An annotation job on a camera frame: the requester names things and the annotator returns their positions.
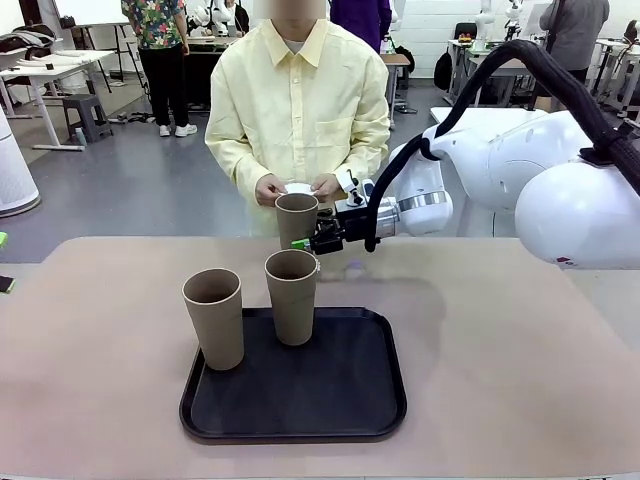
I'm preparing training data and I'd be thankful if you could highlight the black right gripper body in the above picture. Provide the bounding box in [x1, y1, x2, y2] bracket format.
[333, 201, 374, 245]

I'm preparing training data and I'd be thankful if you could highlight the person's right forearm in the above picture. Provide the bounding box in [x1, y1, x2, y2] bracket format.
[205, 134, 266, 199]

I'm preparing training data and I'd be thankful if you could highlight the person's left forearm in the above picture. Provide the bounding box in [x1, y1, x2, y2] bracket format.
[332, 144, 390, 194]

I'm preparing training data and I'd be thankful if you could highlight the person's left hand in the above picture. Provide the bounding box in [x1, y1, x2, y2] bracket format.
[312, 173, 347, 201]

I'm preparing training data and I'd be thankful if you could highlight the person's right hand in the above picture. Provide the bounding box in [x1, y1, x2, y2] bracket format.
[253, 173, 289, 207]

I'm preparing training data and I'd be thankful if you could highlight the white cylindrical air purifier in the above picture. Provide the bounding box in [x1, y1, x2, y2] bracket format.
[0, 107, 42, 219]

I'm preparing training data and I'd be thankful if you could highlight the person in yellow shirt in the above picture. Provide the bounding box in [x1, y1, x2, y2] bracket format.
[204, 0, 391, 239]

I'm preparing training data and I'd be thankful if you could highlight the black plastic tray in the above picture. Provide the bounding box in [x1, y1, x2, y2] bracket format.
[178, 307, 408, 445]

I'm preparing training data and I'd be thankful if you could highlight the grey plastic step stool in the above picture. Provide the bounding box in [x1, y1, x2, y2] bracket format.
[61, 93, 114, 146]

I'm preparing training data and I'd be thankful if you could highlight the large white table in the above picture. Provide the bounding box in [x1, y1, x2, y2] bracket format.
[430, 106, 549, 131]

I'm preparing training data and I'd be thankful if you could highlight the small brown side table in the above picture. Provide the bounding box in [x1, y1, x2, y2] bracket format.
[379, 53, 412, 132]

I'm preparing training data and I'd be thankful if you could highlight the black backpack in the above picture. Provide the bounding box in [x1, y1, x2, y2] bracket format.
[433, 48, 454, 92]

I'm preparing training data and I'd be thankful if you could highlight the white desk with metal legs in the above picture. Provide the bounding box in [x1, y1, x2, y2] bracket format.
[0, 49, 117, 151]

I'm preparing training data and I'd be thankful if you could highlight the person in purple top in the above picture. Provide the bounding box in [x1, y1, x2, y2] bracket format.
[329, 0, 392, 55]

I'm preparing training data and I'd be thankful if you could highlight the black bag on desk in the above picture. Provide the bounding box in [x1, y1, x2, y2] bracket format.
[0, 23, 59, 55]

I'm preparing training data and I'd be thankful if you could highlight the grey brown lab desk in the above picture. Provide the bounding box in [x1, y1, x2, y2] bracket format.
[467, 53, 541, 107]

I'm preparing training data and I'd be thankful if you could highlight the whiteboard on easel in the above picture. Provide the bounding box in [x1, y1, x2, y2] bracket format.
[52, 0, 146, 96]

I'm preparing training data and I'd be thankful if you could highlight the person in floral shirt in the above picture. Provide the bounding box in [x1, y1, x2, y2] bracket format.
[121, 0, 199, 139]

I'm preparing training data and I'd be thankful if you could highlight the person in grey top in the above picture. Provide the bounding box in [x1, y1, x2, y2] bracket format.
[538, 0, 611, 84]

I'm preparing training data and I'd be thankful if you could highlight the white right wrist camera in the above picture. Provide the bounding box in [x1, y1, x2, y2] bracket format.
[335, 168, 375, 207]

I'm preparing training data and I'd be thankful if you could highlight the black braided cable sleeve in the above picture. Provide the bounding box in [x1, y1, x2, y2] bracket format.
[363, 38, 640, 254]

